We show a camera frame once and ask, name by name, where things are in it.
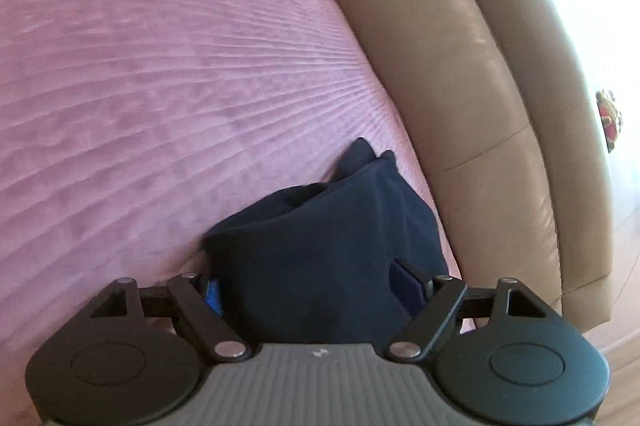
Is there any navy hoodie with white stripes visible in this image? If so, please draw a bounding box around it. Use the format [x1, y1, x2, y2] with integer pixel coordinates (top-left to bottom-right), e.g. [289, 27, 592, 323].
[202, 137, 463, 347]

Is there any pink quilted bedspread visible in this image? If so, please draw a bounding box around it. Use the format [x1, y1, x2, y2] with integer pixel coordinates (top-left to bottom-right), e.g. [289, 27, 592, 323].
[0, 0, 476, 426]

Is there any small red toy figure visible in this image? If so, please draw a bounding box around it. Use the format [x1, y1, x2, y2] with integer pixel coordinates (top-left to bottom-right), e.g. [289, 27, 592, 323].
[595, 89, 626, 152]

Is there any beige padded headboard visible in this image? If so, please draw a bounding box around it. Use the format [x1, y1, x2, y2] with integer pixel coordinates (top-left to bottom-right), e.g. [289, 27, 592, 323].
[265, 0, 617, 338]

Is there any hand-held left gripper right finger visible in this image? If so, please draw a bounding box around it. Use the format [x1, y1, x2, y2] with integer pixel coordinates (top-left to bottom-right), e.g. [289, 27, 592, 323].
[385, 259, 548, 359]

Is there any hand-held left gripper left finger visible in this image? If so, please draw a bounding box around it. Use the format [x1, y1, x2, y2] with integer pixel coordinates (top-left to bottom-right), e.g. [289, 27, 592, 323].
[90, 273, 251, 362]

